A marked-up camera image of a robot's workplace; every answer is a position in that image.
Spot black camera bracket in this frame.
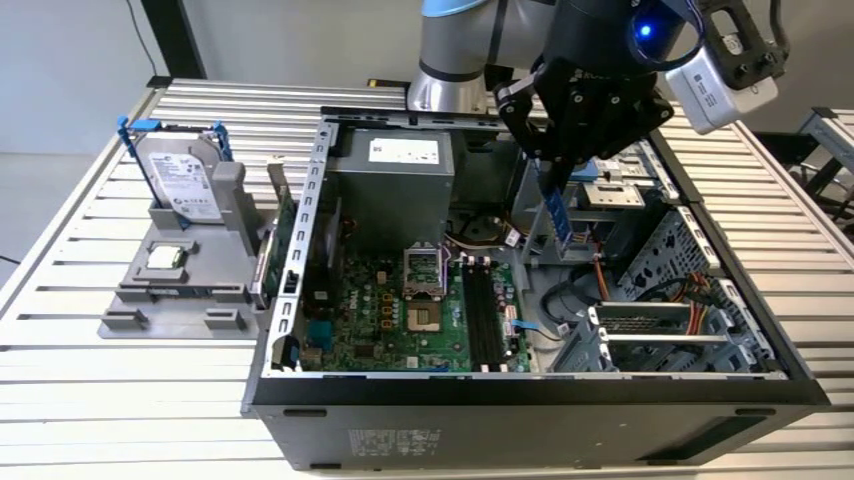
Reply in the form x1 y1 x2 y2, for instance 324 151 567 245
693 0 793 94

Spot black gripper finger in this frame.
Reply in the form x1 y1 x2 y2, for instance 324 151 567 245
580 89 674 164
494 74 588 189

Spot aluminium side frame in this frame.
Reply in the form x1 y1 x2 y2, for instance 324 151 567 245
753 106 854 224

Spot black case fan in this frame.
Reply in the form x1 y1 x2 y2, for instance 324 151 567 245
307 195 346 315

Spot black camera cable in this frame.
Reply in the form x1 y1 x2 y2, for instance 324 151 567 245
763 0 793 51

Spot metal socket cover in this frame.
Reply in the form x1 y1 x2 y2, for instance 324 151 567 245
402 242 447 297

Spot hard disk blue carrier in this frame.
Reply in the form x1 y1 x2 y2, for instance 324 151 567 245
116 115 232 226

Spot metal disk bay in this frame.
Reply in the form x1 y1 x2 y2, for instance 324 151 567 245
552 279 786 374

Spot black looped cable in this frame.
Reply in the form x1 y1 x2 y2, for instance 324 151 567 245
538 278 596 342

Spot main power wire bundle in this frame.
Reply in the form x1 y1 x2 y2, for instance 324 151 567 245
443 234 508 251

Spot RAM stick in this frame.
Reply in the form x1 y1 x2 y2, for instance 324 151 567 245
147 285 246 296
536 157 580 249

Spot grey power supply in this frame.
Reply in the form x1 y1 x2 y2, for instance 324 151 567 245
324 128 458 254

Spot RAM slot white clips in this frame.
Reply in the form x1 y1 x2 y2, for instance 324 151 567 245
484 255 510 374
468 255 494 374

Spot black upright post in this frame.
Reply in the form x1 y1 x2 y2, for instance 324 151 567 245
132 0 208 84

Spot grey drive cage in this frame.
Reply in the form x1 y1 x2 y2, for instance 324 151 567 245
516 127 675 266

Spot green graphics card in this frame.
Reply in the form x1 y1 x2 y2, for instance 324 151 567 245
252 159 299 309

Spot silver CPU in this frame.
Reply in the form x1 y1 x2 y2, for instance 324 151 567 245
145 244 185 270

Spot grey parts rack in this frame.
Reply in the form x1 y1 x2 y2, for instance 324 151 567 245
97 162 275 341

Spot black PC case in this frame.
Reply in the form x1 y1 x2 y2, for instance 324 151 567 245
239 104 833 474

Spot green motherboard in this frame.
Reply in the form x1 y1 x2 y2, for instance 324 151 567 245
299 249 535 374

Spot CPU socket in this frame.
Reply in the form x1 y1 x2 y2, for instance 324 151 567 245
406 298 447 335

